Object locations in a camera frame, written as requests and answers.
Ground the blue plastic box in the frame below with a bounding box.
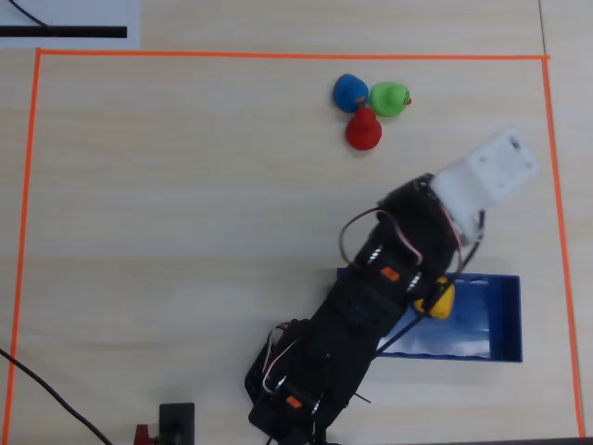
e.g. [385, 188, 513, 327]
[336, 267, 524, 364]

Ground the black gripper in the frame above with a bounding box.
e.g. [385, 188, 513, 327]
[377, 173, 465, 282]

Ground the red rubber duck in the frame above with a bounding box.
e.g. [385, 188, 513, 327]
[345, 106, 384, 151]

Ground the yellow rubber duck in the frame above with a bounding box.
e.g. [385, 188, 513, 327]
[411, 276, 457, 322]

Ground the blue rubber duck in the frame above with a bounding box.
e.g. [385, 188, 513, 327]
[333, 73, 370, 114]

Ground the orange tape strip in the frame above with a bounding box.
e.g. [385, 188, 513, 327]
[2, 48, 43, 445]
[35, 47, 551, 62]
[541, 57, 586, 439]

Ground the thin black camera cable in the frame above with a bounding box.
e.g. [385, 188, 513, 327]
[377, 210, 487, 359]

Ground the red white servo wire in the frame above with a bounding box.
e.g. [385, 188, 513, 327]
[339, 208, 425, 271]

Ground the white paper with black bar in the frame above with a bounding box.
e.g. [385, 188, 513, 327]
[0, 0, 141, 50]

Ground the green rubber duck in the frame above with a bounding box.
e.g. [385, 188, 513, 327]
[369, 82, 414, 118]

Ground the thick black cable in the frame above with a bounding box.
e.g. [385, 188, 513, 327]
[0, 347, 114, 445]
[7, 0, 51, 29]

